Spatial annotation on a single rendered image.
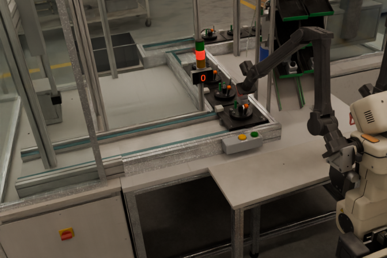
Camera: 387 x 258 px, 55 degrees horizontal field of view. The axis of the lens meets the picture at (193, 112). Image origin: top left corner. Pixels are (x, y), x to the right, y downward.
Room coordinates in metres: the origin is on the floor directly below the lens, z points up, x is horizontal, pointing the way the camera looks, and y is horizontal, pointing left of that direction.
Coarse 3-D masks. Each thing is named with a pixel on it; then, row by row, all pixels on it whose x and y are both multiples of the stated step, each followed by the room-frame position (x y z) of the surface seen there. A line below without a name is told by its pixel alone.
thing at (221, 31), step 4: (240, 28) 3.41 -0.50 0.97; (220, 32) 3.32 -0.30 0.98; (224, 32) 3.33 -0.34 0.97; (228, 32) 3.26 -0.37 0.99; (232, 32) 3.25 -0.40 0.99; (240, 32) 3.24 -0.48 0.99; (244, 32) 3.29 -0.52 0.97; (224, 36) 3.22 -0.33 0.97; (228, 36) 3.21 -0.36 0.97; (232, 36) 3.20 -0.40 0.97; (240, 36) 3.19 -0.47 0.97; (244, 36) 3.18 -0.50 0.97; (228, 40) 3.13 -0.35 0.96
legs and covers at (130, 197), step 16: (192, 176) 1.51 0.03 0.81; (128, 192) 1.42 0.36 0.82; (144, 192) 1.44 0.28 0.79; (336, 192) 1.97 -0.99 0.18; (128, 208) 1.41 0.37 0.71; (256, 208) 1.61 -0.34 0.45; (256, 224) 1.62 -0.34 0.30; (288, 224) 1.71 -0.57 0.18; (304, 224) 1.70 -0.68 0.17; (256, 240) 1.61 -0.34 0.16; (144, 256) 1.42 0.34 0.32; (192, 256) 1.51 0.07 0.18; (208, 256) 1.53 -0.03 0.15; (256, 256) 1.61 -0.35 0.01
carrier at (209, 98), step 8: (216, 88) 2.20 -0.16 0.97; (224, 88) 2.09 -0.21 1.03; (232, 88) 2.19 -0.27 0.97; (208, 96) 2.10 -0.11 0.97; (216, 96) 2.06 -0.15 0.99; (224, 96) 2.05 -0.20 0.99; (232, 96) 2.04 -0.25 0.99; (216, 104) 1.99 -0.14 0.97; (224, 104) 1.98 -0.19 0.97; (232, 104) 1.98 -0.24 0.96
